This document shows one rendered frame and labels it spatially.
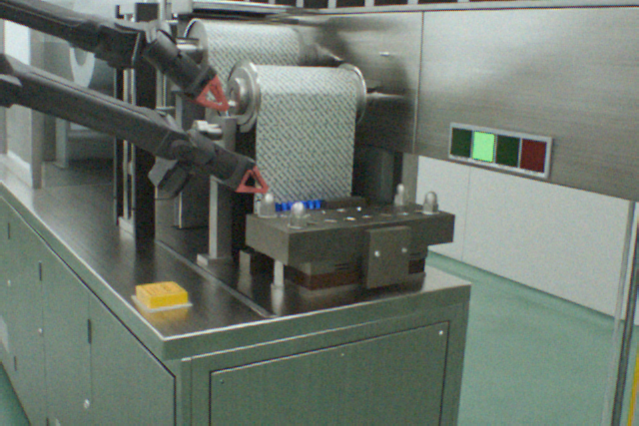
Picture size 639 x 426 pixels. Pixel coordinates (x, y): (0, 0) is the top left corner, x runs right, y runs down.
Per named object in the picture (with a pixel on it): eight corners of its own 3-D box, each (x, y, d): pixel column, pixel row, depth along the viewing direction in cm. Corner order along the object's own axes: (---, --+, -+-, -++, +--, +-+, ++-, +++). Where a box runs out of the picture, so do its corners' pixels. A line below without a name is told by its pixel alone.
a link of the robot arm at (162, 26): (105, 67, 132) (114, 23, 128) (107, 45, 141) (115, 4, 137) (169, 80, 136) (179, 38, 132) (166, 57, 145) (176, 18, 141)
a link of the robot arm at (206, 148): (193, 134, 130) (187, 121, 135) (171, 163, 131) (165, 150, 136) (222, 152, 134) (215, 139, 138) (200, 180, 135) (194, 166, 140)
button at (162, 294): (136, 297, 126) (136, 284, 126) (173, 292, 130) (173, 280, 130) (150, 310, 121) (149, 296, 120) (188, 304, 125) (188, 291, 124)
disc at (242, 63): (223, 123, 153) (229, 54, 148) (225, 123, 153) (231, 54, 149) (255, 141, 141) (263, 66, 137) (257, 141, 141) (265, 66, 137)
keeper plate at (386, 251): (360, 285, 137) (363, 229, 135) (400, 278, 142) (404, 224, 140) (368, 289, 135) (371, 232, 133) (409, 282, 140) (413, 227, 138)
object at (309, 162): (254, 216, 145) (256, 125, 141) (348, 208, 158) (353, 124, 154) (255, 216, 144) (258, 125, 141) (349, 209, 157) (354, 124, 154)
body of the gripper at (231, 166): (239, 191, 136) (209, 174, 132) (216, 182, 144) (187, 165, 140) (256, 161, 136) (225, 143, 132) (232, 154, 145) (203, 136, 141)
